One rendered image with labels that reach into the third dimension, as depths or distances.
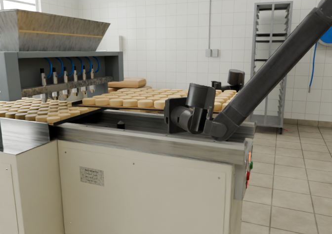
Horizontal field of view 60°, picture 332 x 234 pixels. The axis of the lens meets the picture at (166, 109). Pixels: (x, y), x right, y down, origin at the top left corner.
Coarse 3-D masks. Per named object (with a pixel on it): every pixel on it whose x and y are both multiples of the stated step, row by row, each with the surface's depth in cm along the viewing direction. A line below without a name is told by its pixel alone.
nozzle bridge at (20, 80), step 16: (0, 64) 91; (16, 64) 94; (32, 64) 111; (48, 64) 118; (64, 64) 127; (80, 64) 136; (96, 64) 148; (112, 64) 153; (0, 80) 93; (16, 80) 95; (32, 80) 111; (48, 80) 119; (80, 80) 132; (96, 80) 141; (112, 80) 154; (0, 96) 94; (16, 96) 95; (0, 128) 102; (0, 144) 103
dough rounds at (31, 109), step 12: (0, 108) 134; (12, 108) 136; (24, 108) 134; (36, 108) 133; (48, 108) 133; (60, 108) 133; (72, 108) 133; (84, 108) 133; (96, 108) 137; (36, 120) 115; (48, 120) 112
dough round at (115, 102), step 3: (111, 99) 101; (114, 99) 101; (117, 99) 101; (120, 99) 101; (111, 102) 99; (114, 102) 98; (117, 102) 98; (120, 102) 99; (111, 105) 99; (114, 105) 98; (117, 105) 98; (120, 105) 99
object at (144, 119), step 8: (104, 112) 139; (112, 112) 137; (120, 112) 136; (128, 112) 135; (136, 112) 135; (96, 120) 142; (104, 120) 140; (112, 120) 138; (120, 120) 137; (128, 120) 135; (136, 120) 133; (144, 120) 132; (152, 120) 130; (160, 120) 128; (240, 128) 115; (248, 128) 114; (240, 136) 116; (248, 136) 115
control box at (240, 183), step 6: (252, 144) 113; (246, 150) 101; (246, 156) 96; (246, 162) 94; (240, 168) 92; (240, 174) 93; (246, 174) 98; (234, 180) 94; (240, 180) 93; (246, 180) 98; (234, 186) 94; (240, 186) 94; (246, 186) 102; (234, 192) 95; (240, 192) 94; (234, 198) 95; (240, 198) 94
